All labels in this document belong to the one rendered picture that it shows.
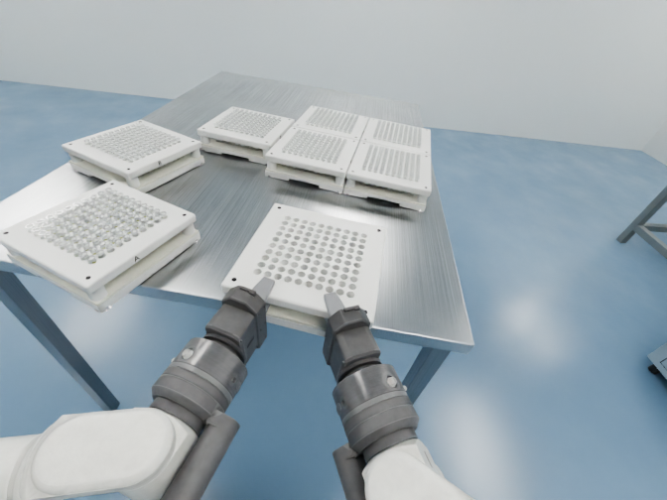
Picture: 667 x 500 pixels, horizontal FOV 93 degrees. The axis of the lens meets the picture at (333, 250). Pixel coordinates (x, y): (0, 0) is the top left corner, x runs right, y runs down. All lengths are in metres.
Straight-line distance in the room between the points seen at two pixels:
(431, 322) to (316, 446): 0.89
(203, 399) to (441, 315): 0.47
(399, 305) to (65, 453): 0.54
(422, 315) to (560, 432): 1.27
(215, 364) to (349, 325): 0.17
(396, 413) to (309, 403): 1.11
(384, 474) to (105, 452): 0.26
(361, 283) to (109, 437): 0.37
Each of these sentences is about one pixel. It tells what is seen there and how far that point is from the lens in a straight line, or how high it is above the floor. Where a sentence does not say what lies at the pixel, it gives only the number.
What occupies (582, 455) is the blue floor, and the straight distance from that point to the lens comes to 1.88.
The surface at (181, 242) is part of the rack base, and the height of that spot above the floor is 0.90.
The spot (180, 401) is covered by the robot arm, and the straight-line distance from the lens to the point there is 0.41.
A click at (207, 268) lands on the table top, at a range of 0.72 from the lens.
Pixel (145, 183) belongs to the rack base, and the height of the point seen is 0.90.
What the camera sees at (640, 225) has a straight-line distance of 3.38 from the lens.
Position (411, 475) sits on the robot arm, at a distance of 0.37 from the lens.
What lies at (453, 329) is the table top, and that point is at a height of 0.88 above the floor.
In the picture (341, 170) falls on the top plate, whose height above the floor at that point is 0.95.
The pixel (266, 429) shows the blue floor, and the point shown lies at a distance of 1.45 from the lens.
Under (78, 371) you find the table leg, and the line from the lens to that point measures 1.35.
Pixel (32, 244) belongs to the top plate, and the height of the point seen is 0.95.
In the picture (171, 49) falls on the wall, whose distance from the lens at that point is 4.33.
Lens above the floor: 1.38
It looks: 42 degrees down
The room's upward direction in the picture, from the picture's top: 9 degrees clockwise
